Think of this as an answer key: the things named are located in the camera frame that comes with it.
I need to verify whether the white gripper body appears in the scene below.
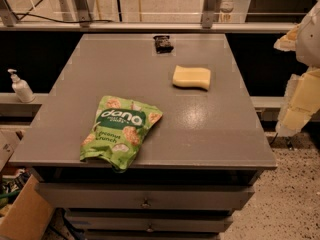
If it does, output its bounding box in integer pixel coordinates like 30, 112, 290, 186
296, 1, 320, 68

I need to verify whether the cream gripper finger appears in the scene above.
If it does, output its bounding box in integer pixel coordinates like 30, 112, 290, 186
276, 67, 320, 137
274, 25, 300, 52

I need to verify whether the green rice chip bag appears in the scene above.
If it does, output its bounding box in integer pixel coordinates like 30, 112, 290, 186
80, 96, 163, 172

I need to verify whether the yellow sponge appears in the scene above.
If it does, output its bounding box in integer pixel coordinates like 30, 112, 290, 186
172, 66, 211, 90

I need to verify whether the grey drawer cabinet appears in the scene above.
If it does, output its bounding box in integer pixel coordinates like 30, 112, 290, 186
11, 34, 276, 240

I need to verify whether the top drawer knob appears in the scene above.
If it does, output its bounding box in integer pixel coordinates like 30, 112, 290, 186
141, 199, 151, 209

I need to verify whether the drawer knob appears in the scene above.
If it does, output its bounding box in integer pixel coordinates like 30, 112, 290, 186
146, 225, 154, 233
141, 199, 151, 209

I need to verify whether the white pump dispenser bottle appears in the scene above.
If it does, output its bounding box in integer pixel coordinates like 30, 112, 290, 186
8, 69, 35, 103

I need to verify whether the cardboard box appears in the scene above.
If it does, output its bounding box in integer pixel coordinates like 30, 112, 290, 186
0, 176, 55, 240

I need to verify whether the metal railing frame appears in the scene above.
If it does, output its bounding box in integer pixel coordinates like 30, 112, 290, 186
0, 0, 320, 35

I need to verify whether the black cable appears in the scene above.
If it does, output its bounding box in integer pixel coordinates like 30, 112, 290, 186
14, 12, 114, 24

